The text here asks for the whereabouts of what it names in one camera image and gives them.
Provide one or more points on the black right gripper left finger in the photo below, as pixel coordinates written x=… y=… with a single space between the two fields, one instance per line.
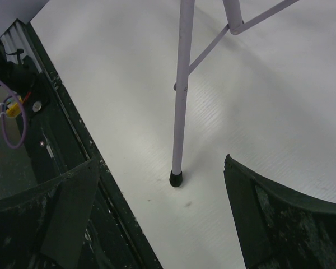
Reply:
x=44 y=226

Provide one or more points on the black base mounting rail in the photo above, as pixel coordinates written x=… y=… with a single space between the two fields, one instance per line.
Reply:
x=58 y=142

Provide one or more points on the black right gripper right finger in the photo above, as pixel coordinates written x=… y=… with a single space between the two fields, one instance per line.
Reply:
x=279 y=227

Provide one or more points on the lilac perforated music stand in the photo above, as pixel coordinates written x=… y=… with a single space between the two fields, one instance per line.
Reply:
x=235 y=25

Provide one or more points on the aluminium frame rail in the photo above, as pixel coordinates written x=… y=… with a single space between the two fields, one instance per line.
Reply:
x=16 y=37

